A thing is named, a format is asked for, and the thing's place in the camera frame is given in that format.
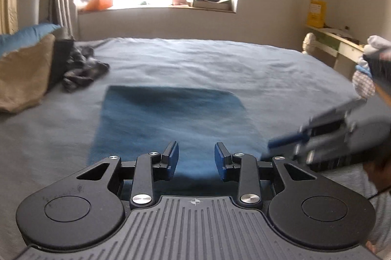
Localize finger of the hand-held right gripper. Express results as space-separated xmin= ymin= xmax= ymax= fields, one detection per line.
xmin=260 ymin=133 xmax=365 ymax=173
xmin=268 ymin=99 xmax=367 ymax=151

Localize black grey checked garment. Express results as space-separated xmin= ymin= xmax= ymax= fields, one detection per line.
xmin=62 ymin=45 xmax=110 ymax=93

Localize blue pillow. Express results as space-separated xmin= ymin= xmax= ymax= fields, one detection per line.
xmin=0 ymin=23 xmax=62 ymax=57

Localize stack of folded clothes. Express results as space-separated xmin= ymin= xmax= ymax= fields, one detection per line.
xmin=351 ymin=35 xmax=391 ymax=100

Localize blue jeans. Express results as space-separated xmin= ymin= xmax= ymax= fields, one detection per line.
xmin=88 ymin=85 xmax=268 ymax=182

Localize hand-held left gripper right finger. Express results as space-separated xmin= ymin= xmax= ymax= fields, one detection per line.
xmin=214 ymin=142 xmax=319 ymax=209

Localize tan folded cloth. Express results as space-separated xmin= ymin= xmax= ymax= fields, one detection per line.
xmin=0 ymin=33 xmax=56 ymax=113

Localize cream bedpost finial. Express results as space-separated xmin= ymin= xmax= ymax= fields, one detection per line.
xmin=301 ymin=32 xmax=316 ymax=56

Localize dark grey garment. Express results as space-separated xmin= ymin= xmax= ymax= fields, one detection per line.
xmin=47 ymin=28 xmax=75 ymax=92

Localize cardboard box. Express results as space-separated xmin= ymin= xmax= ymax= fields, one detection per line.
xmin=186 ymin=0 xmax=235 ymax=11

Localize orange bag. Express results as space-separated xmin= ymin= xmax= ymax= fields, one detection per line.
xmin=84 ymin=0 xmax=113 ymax=11

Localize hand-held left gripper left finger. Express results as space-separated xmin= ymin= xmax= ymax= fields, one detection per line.
xmin=76 ymin=140 xmax=180 ymax=209

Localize yellow box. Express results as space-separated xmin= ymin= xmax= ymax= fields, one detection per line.
xmin=306 ymin=0 xmax=327 ymax=28

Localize person's right hand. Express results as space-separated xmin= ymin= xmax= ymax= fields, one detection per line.
xmin=363 ymin=153 xmax=391 ymax=194

